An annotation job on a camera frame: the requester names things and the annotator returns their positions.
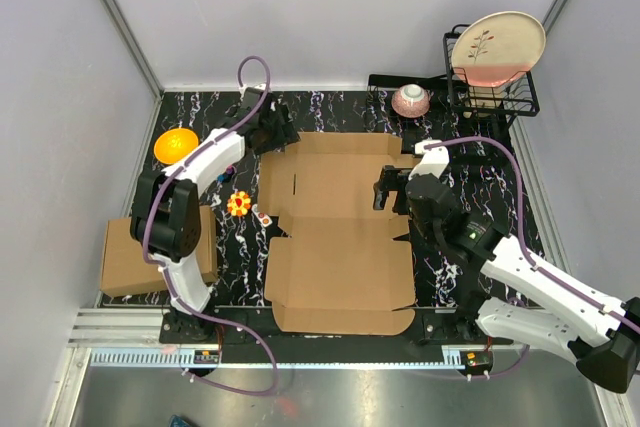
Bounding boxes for brown cardboard box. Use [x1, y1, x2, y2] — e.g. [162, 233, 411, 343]
[257, 132, 415, 318]
[98, 205, 220, 298]

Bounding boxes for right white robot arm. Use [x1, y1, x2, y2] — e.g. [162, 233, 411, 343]
[373, 165, 639, 394]

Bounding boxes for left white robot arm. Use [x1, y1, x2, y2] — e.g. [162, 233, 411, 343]
[130, 87, 300, 343]

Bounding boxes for folded brown cardboard box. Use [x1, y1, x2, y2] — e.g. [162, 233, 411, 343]
[98, 205, 220, 298]

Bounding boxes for rainbow plush flower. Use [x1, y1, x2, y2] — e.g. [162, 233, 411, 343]
[217, 166, 236, 183]

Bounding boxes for pink patterned bowl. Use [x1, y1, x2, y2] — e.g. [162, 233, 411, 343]
[391, 84, 430, 119]

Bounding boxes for orange plush flower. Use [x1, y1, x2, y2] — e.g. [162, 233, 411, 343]
[227, 191, 252, 217]

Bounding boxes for orange bowl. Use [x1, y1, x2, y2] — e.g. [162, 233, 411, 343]
[153, 128, 199, 165]

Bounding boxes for cream pink plate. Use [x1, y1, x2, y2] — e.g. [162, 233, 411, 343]
[450, 11, 546, 88]

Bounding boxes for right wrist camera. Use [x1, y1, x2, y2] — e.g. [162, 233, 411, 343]
[409, 139, 450, 179]

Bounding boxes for black wire dish rack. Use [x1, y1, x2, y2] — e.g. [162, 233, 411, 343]
[365, 24, 540, 153]

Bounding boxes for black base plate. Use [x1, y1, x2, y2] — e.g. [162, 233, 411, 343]
[159, 304, 487, 346]

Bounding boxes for aluminium rail frame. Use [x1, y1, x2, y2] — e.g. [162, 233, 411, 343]
[70, 306, 639, 426]

